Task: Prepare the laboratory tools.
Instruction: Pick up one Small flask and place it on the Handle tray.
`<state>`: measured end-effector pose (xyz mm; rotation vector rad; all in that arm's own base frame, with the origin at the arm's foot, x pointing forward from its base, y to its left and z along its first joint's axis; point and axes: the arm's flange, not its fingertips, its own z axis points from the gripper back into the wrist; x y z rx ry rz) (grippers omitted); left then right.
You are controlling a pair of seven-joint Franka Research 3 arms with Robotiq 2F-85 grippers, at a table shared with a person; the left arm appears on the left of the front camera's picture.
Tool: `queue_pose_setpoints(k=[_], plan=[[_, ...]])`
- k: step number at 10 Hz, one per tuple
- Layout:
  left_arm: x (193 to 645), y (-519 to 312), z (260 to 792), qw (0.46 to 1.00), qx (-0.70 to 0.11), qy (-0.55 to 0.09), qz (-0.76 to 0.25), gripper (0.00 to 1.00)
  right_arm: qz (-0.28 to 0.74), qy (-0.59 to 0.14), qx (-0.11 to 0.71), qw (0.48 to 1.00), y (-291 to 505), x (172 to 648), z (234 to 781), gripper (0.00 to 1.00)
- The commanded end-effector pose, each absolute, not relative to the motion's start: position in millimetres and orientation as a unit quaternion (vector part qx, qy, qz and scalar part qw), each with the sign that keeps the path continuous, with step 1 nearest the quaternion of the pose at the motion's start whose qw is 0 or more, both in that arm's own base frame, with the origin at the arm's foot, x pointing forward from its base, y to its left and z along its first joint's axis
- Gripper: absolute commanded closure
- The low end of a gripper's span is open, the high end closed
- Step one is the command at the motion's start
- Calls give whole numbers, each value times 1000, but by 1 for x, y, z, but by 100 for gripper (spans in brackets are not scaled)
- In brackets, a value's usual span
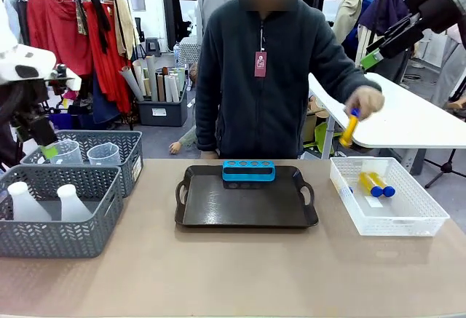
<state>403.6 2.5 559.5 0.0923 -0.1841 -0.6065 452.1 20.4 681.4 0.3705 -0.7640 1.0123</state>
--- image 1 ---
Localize beige garment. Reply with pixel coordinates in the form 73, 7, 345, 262
114, 0, 141, 61

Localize arm in grey sleeve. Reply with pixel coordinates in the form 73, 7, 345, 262
168, 124, 200, 155

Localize black scarf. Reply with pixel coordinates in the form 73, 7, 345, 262
90, 0, 112, 55

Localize grey storage bin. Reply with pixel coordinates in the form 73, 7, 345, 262
136, 87, 189, 127

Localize red hooded coat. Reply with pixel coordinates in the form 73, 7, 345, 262
26, 0, 94, 77

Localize beige paper roll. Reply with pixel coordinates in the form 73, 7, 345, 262
131, 59, 148, 98

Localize grey paper roll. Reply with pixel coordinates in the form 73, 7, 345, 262
119, 65, 145, 103

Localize leopard print scarf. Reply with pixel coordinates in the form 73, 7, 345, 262
75, 0, 89, 37

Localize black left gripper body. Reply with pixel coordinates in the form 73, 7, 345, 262
10, 103, 58, 148

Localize grey-green paper roll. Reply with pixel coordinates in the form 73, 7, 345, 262
145, 55, 159, 103

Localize black plastic serving tray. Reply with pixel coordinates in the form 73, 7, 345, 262
174, 164, 320, 229

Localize black cable bundle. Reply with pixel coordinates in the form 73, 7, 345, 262
0, 80, 27, 172

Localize blue bag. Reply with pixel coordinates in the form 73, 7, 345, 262
48, 111, 74, 131

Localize white background table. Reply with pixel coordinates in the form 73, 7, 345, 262
308, 72, 466, 174

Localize white paper roll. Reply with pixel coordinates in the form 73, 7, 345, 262
164, 73, 174, 103
170, 71, 181, 103

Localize green plastic chair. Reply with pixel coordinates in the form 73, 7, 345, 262
301, 121, 345, 156

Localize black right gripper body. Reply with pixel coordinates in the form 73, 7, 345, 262
403, 0, 464, 35

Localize black tripod stand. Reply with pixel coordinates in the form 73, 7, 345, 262
424, 77, 466, 190

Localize person in dark fleece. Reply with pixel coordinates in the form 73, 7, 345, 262
194, 0, 382, 159

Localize person's right forearm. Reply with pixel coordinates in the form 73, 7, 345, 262
195, 92, 221, 153

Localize grey step stool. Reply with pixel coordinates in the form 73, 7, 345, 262
145, 36, 162, 57

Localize blue test tube rack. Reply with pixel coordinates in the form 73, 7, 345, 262
221, 159, 277, 183

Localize white plastic bottle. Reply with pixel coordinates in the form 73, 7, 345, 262
56, 183, 94, 223
7, 181, 53, 223

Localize brown paper roll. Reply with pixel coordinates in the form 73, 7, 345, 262
156, 71, 167, 103

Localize person's left hand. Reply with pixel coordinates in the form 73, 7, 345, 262
344, 87, 385, 119

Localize grey woven plastic basket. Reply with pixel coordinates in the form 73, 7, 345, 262
20, 130, 143, 199
0, 164, 125, 260

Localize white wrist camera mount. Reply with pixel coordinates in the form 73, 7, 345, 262
45, 63, 83, 92

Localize person in beige coat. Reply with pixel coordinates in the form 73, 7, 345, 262
332, 0, 373, 68

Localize dark red hang tag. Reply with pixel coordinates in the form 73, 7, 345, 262
253, 51, 268, 79

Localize red long dress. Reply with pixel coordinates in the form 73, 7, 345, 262
84, 0, 133, 114

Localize person's left forearm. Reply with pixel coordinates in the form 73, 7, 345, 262
309, 37, 382, 97

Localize person in grey hoodie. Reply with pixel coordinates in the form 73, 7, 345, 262
196, 0, 238, 44

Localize clear plastic measuring cup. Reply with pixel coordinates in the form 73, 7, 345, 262
47, 139, 84, 167
86, 142, 122, 167

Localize white plastic mesh basket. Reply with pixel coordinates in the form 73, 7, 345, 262
329, 156, 451, 238

